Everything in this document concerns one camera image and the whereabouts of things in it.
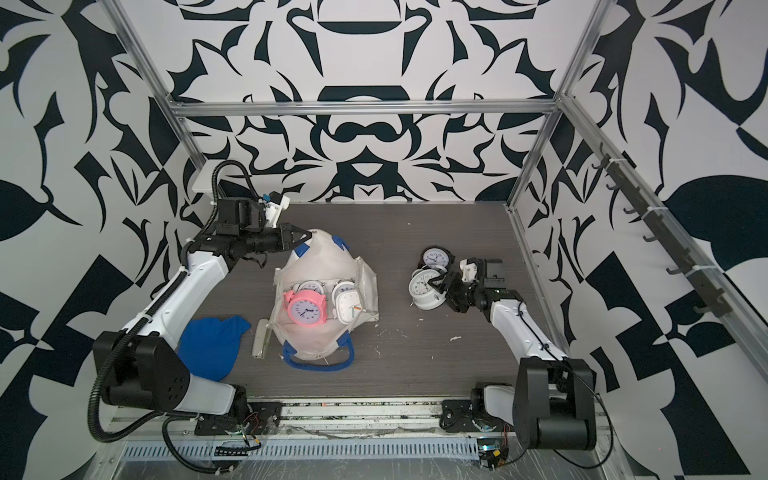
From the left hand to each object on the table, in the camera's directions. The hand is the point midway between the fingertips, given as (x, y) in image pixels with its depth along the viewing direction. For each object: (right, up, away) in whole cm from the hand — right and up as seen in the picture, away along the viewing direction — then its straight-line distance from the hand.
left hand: (307, 230), depth 80 cm
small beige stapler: (-14, -30, +4) cm, 33 cm away
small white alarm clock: (-2, -16, +11) cm, 20 cm away
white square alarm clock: (+10, -20, +3) cm, 22 cm away
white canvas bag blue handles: (+6, -30, -2) cm, 31 cm away
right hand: (+34, -15, +6) cm, 38 cm away
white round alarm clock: (+31, -18, +4) cm, 36 cm away
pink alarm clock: (-2, -22, +7) cm, 24 cm away
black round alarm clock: (+38, -9, +23) cm, 45 cm away
